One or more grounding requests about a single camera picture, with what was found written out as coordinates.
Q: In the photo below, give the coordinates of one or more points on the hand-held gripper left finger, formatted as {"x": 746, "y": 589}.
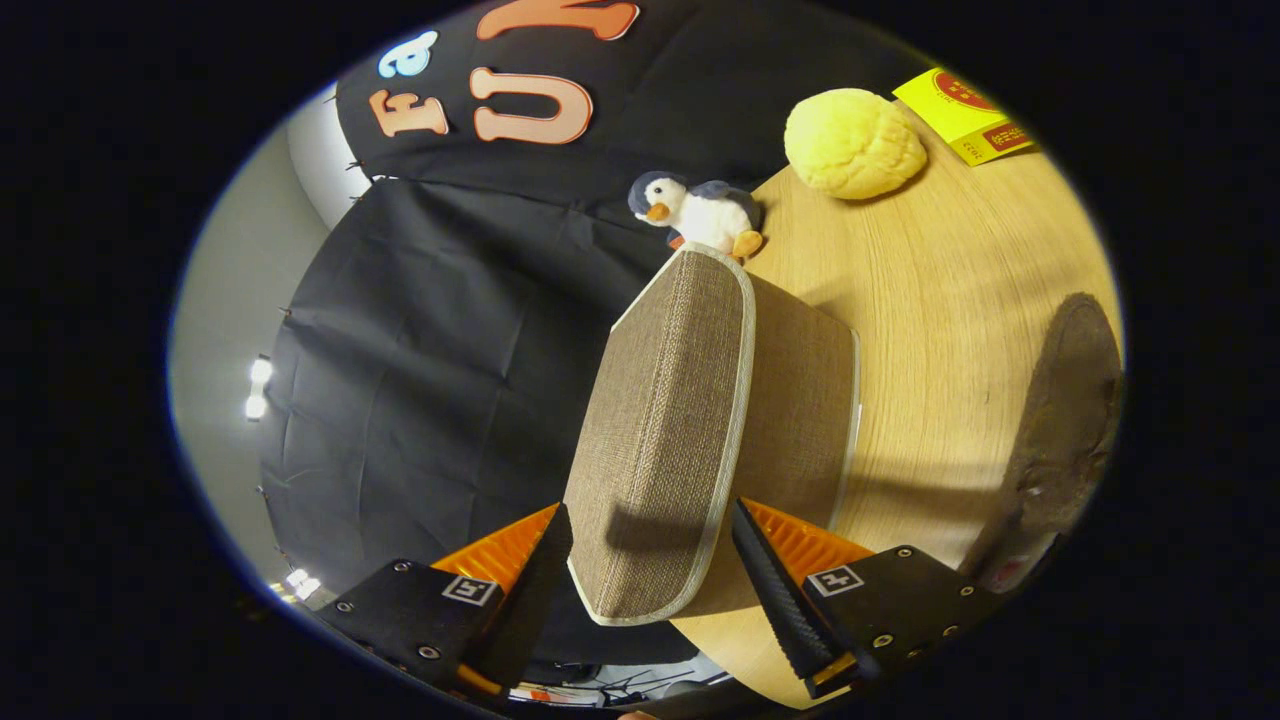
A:
{"x": 535, "y": 600}

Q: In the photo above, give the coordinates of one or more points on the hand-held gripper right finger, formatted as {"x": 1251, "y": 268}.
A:
{"x": 780, "y": 600}

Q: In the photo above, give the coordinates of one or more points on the brown fabric storage box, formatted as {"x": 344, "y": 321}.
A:
{"x": 660, "y": 430}

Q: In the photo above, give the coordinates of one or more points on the brown fuzzy slipper shoe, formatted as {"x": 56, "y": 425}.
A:
{"x": 1065, "y": 420}

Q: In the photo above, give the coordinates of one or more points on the black backdrop cloth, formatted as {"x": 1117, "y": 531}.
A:
{"x": 430, "y": 350}

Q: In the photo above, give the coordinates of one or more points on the penguin plush toy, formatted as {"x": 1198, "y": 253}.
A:
{"x": 705, "y": 215}

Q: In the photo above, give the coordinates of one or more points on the yellow bun plush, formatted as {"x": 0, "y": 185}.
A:
{"x": 850, "y": 145}

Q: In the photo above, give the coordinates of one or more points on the yellow book red label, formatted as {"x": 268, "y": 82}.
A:
{"x": 950, "y": 115}

